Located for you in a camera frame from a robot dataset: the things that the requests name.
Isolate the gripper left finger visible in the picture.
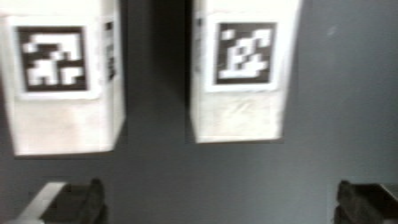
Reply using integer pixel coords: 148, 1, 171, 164
11, 178, 109, 224

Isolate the white table leg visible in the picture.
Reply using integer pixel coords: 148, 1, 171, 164
0, 0, 126, 156
190, 0, 304, 143

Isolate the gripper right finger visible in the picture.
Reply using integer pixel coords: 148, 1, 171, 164
334, 180, 398, 224

